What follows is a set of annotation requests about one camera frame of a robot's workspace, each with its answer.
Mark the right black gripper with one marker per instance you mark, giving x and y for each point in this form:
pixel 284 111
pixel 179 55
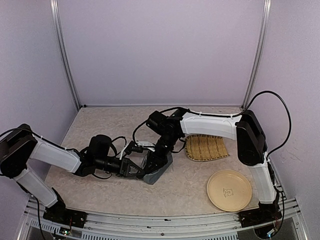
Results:
pixel 159 160

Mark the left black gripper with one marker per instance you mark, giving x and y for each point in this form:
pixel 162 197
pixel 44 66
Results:
pixel 124 168

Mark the grey zip pouch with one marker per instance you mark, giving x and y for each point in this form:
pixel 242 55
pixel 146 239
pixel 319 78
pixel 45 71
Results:
pixel 153 177

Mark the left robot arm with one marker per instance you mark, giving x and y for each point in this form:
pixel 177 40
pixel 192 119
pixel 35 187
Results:
pixel 21 144

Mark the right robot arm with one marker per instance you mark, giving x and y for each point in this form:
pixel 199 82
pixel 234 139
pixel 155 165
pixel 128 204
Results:
pixel 243 128

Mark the woven bamboo tray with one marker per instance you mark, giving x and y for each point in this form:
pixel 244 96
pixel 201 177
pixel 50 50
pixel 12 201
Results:
pixel 205 148

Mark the beige round plate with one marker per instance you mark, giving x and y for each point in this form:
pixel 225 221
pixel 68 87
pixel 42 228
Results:
pixel 229 190

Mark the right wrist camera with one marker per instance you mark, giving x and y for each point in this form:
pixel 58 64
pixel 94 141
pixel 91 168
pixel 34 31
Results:
pixel 141 146

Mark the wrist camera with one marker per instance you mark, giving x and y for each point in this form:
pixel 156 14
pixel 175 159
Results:
pixel 127 149
pixel 141 146

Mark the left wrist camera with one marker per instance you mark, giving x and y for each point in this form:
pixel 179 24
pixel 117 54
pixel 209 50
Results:
pixel 127 149

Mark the front aluminium rail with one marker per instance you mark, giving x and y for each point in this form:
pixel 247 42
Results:
pixel 108 226

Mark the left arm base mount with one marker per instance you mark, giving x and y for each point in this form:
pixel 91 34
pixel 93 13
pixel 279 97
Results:
pixel 58 213

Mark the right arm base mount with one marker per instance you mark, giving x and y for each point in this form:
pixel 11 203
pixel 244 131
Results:
pixel 263 214

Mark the left aluminium frame post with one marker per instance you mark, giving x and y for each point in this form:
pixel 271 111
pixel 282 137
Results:
pixel 63 53

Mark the aluminium frame post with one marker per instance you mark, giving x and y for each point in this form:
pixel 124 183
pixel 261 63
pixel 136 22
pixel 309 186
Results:
pixel 63 53
pixel 258 53

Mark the right aluminium frame post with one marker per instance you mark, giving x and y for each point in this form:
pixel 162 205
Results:
pixel 258 53

